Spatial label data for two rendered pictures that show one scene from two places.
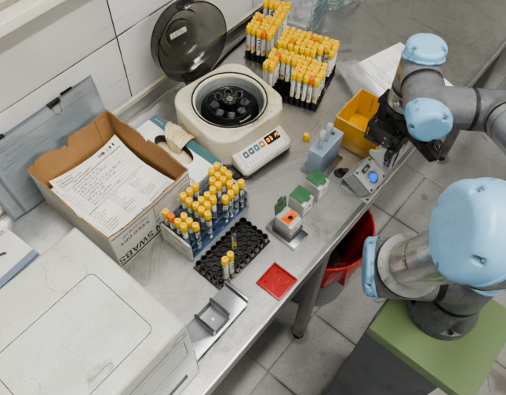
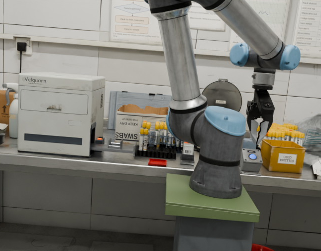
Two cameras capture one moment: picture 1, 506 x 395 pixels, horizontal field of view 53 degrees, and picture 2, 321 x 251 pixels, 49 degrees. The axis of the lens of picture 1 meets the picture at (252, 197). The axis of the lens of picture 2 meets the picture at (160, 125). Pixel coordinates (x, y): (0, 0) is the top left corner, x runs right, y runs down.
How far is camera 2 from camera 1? 1.32 m
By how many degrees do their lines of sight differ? 62
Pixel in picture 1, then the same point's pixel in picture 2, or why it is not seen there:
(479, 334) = (219, 200)
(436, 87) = not seen: hidden behind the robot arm
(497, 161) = not seen: outside the picture
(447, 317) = (199, 163)
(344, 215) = not seen: hidden behind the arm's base
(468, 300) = (204, 131)
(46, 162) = (132, 109)
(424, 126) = (233, 51)
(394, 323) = (180, 178)
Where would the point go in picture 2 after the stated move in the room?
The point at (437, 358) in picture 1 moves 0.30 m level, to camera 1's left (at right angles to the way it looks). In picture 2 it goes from (179, 190) to (122, 161)
